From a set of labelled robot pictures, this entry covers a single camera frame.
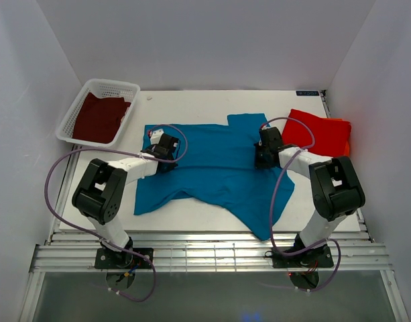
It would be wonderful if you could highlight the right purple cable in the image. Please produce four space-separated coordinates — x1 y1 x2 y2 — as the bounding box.
260 116 342 292

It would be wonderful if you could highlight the blue label sticker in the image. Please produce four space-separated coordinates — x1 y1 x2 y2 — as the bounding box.
296 91 320 97

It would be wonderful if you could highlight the dark red t shirt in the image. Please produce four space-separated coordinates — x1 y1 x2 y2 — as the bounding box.
72 93 131 144

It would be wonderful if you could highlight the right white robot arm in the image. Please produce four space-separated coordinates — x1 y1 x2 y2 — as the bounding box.
255 126 365 266

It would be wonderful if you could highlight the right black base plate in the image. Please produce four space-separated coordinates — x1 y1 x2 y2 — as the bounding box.
265 245 334 268

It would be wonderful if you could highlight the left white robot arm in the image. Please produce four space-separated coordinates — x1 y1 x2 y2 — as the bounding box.
72 129 180 268

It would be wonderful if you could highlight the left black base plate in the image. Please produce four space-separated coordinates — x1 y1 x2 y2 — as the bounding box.
94 248 154 270

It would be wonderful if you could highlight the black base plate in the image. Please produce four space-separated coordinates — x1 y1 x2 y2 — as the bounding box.
94 248 154 270
265 245 334 268

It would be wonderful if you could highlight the orange folded t shirt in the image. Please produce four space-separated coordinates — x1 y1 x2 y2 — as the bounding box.
336 119 352 156

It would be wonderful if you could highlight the purple cable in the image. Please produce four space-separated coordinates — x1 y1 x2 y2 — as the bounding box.
260 116 342 292
44 123 188 303

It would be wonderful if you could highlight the blue t shirt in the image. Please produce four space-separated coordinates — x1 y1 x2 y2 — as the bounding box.
133 113 295 240

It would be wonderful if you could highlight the red folded t shirt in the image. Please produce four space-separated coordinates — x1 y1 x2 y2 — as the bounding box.
282 109 344 157

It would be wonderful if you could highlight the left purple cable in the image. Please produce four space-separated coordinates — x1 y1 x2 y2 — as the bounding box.
44 123 188 303

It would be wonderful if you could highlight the white plastic basket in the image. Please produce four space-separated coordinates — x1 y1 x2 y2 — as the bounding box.
56 78 140 148

